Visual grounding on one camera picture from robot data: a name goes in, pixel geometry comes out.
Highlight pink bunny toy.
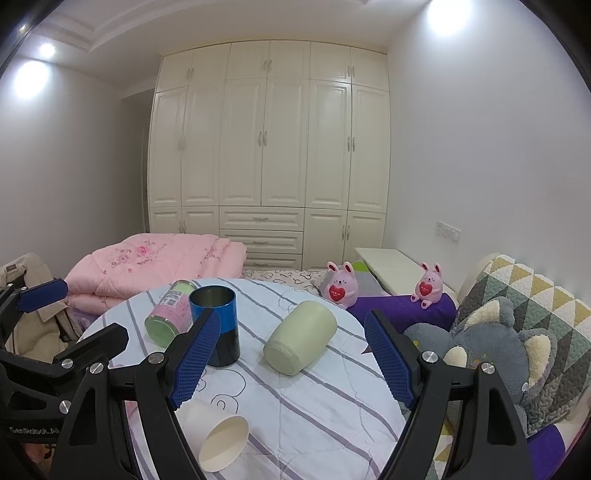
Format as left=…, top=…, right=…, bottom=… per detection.
left=410, top=262, right=445, bottom=308
left=323, top=261, right=359, bottom=309

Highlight white bench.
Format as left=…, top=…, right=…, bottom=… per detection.
left=355, top=248, right=459, bottom=296

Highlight ceiling light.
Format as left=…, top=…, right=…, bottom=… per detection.
left=427, top=2, right=476, bottom=38

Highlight blue and black tin can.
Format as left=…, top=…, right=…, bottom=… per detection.
left=189, top=286, right=241, bottom=368

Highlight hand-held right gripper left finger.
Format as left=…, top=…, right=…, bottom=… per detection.
left=55, top=308, right=221, bottom=480

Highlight grey plush toy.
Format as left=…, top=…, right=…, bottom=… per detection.
left=404, top=298, right=578, bottom=437

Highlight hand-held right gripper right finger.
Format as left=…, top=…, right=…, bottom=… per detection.
left=364, top=309, right=536, bottom=480

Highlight pink folded quilt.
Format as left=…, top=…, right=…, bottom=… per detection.
left=65, top=233, right=248, bottom=325

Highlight heart print bedsheet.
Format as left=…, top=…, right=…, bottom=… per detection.
left=240, top=269, right=334, bottom=297

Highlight pale green cup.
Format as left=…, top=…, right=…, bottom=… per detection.
left=263, top=301, right=338, bottom=376

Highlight white wall switch panel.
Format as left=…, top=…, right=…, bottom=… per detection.
left=435, top=220, right=462, bottom=243

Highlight white paper cup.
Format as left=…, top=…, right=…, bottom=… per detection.
left=178, top=397, right=250, bottom=472

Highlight white wardrobe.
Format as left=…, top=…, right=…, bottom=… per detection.
left=148, top=41, right=392, bottom=273

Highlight purple sheet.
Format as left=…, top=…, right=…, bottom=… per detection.
left=346, top=293, right=585, bottom=480

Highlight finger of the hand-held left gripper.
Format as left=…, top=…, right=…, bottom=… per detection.
left=0, top=278, right=69, bottom=344
left=0, top=323, right=129, bottom=386

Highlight triangle pattern quilted blanket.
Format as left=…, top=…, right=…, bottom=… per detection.
left=455, top=254, right=591, bottom=437

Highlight beige jacket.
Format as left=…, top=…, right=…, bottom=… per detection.
left=0, top=253, right=87, bottom=366

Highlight green and pink can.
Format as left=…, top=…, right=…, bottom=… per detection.
left=144, top=279, right=195, bottom=348

